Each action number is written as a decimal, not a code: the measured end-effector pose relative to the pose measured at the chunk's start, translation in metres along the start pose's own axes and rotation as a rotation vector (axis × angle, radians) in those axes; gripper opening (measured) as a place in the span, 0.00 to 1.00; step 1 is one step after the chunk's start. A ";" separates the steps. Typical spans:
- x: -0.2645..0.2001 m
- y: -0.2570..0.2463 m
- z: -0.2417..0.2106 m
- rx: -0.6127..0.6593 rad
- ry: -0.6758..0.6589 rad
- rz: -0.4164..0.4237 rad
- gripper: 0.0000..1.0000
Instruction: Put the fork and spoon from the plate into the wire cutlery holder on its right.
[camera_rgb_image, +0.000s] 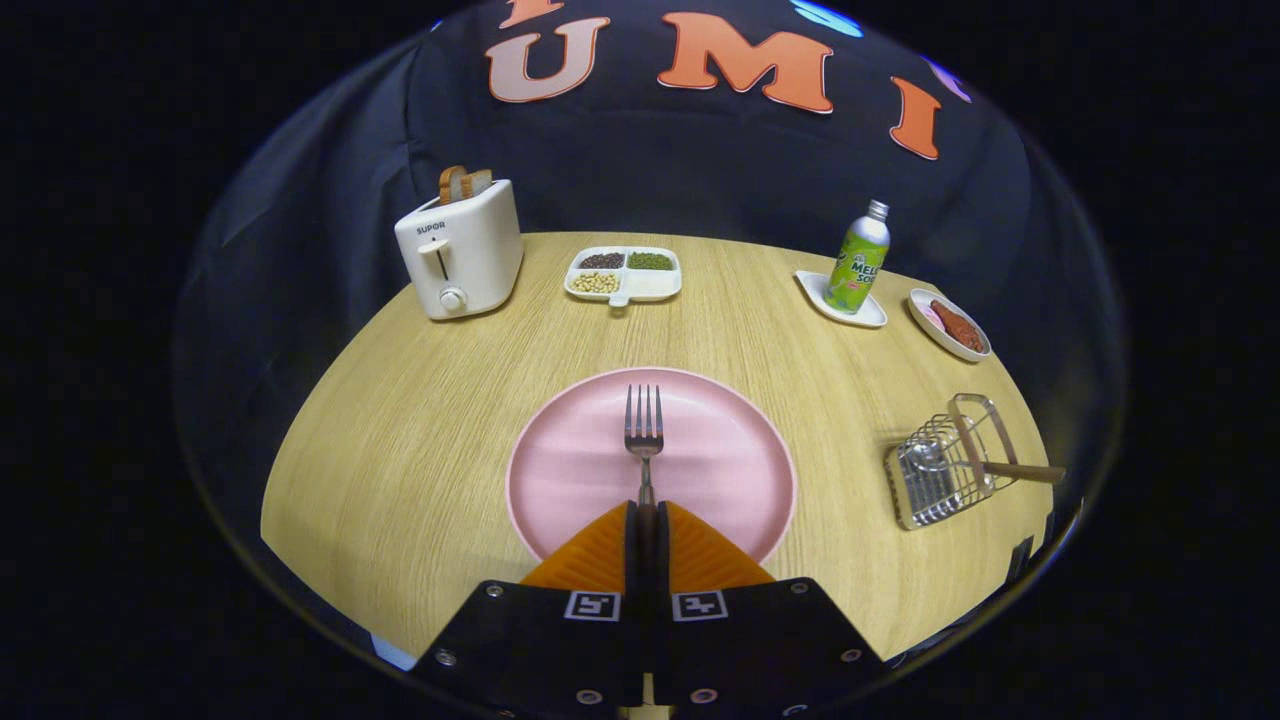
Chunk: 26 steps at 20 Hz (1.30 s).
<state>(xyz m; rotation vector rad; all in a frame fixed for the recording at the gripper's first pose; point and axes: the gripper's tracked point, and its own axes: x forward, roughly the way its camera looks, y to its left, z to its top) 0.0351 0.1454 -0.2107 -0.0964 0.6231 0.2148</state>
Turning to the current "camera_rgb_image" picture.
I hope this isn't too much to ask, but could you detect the wooden-handled metal fork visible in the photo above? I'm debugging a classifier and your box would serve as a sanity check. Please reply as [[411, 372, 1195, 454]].
[[625, 385, 665, 601]]

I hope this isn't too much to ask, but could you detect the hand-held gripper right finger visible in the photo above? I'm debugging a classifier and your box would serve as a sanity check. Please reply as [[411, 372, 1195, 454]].
[[655, 502, 886, 716]]

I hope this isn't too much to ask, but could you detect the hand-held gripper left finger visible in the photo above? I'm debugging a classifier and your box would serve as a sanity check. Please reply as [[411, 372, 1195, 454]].
[[412, 502, 646, 716]]

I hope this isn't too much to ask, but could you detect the white bowl with meat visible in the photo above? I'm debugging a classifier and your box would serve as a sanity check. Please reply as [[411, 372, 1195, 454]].
[[908, 288, 993, 363]]

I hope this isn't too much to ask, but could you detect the white toaster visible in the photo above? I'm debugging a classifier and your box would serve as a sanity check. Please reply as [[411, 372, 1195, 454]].
[[393, 179, 525, 321]]

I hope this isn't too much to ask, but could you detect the pink plate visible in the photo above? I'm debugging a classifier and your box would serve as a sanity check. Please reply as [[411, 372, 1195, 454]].
[[505, 367, 798, 564]]

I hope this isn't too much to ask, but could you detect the black backdrop cloth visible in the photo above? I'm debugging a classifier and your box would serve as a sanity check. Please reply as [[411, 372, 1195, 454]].
[[170, 0, 1126, 601]]

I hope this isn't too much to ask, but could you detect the metal wire basket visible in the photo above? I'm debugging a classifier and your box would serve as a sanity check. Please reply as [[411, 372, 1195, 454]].
[[884, 393, 1023, 531]]

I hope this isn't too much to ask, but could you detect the wooden-handled metal spoon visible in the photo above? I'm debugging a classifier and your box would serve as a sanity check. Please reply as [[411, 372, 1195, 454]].
[[903, 440, 1067, 486]]

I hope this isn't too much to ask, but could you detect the white divided dish with beans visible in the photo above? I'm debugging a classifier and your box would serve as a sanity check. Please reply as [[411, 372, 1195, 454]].
[[563, 246, 684, 308]]

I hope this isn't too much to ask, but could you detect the white square coaster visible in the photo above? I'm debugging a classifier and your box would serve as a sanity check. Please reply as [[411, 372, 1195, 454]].
[[795, 269, 889, 329]]

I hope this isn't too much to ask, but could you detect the green drink bottle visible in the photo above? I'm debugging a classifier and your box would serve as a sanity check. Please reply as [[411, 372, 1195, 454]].
[[824, 199, 891, 315]]

